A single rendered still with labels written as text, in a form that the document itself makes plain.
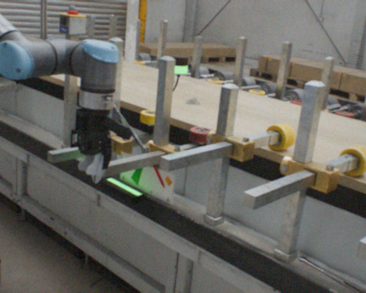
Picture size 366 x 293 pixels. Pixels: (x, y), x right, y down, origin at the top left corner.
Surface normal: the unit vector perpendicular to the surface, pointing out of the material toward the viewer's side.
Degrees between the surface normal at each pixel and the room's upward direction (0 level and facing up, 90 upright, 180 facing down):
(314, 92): 90
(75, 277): 0
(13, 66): 93
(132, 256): 90
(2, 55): 92
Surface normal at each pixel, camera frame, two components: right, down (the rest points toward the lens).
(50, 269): 0.10, -0.95
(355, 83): -0.75, 0.12
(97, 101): 0.18, 0.29
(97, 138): 0.72, 0.27
